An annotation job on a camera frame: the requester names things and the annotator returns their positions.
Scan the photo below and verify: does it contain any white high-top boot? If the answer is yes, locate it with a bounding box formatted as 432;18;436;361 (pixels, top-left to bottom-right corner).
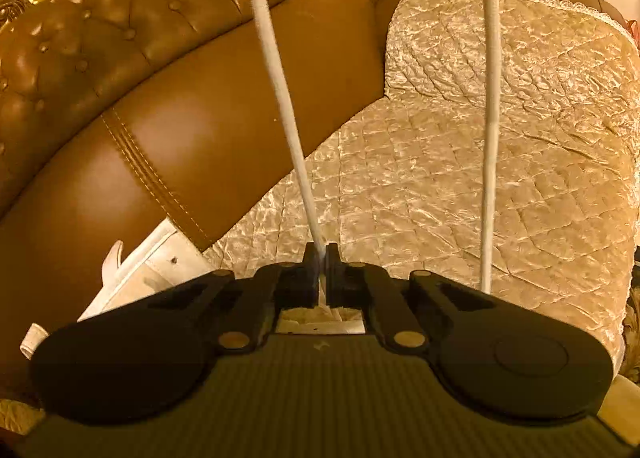
19;217;217;360

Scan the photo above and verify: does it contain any white shoelace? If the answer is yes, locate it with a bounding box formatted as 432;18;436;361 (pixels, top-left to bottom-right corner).
250;0;502;294

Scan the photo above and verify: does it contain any beige quilted seat cover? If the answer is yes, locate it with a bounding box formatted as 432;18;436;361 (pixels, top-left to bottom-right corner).
200;0;640;369

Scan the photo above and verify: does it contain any brown tufted leather sofa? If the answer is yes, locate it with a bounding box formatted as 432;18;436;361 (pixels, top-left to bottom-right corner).
1;0;400;403

